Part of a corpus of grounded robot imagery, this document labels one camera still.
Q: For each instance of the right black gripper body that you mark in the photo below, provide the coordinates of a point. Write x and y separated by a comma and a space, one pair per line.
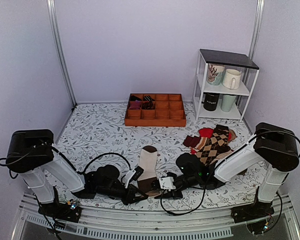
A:
178, 195

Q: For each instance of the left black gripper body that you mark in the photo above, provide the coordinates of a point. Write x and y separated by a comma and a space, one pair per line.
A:
130, 192

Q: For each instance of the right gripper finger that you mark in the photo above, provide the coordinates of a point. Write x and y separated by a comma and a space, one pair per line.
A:
171, 174
155, 185

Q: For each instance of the cream and brown sock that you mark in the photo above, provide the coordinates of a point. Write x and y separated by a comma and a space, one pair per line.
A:
147, 161

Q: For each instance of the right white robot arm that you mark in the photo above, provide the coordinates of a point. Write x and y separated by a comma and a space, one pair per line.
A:
275, 145

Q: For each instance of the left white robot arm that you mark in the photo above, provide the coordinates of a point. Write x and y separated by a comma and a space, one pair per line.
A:
31, 152

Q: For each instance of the striped maroon sock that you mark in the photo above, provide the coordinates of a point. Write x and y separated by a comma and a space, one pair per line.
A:
195, 142

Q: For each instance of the brown argyle sock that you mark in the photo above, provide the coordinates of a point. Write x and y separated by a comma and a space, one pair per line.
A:
216, 145

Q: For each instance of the red sock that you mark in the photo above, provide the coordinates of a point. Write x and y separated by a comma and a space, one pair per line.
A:
203, 132

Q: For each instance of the wooden compartment tray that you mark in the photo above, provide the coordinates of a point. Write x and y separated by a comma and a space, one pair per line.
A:
169, 111

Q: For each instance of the floral tablecloth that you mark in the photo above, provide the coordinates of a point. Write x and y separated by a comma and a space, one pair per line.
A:
96, 135

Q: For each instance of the black striped rolled sock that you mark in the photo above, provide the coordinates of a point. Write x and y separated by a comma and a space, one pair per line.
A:
148, 103

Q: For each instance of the magenta rolled sock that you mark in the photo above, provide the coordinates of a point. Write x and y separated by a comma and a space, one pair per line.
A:
135, 105

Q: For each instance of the dark rolled sock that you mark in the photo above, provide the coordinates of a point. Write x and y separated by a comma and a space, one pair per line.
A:
134, 98

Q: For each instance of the black mug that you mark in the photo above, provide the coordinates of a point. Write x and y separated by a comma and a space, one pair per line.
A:
211, 101

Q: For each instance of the pale green cup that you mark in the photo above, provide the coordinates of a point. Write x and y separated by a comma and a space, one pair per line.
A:
227, 102

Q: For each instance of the white metal shelf rack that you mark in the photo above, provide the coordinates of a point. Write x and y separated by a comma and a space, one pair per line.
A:
240, 62

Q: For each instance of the floral pattern mug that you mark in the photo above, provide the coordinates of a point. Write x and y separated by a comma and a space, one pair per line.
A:
215, 74

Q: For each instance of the white ceramic mug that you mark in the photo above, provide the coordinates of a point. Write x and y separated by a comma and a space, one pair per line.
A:
232, 79

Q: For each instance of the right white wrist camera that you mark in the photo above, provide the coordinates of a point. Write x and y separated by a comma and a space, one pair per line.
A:
167, 183

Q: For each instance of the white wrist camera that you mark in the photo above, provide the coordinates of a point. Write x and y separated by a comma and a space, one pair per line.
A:
132, 175
167, 183

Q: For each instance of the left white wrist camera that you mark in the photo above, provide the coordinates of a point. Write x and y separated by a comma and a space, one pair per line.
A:
132, 175

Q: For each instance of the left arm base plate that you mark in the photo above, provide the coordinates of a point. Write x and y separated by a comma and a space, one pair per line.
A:
70, 211

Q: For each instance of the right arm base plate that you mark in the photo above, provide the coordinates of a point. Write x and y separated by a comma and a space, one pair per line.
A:
251, 211

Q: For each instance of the right aluminium corner post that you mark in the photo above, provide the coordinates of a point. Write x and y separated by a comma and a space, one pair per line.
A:
256, 28

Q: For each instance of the aluminium corner post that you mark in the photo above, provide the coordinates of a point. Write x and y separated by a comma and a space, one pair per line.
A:
51, 8
256, 28

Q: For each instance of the left aluminium corner post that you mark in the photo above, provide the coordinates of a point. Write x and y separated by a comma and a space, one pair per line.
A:
51, 8

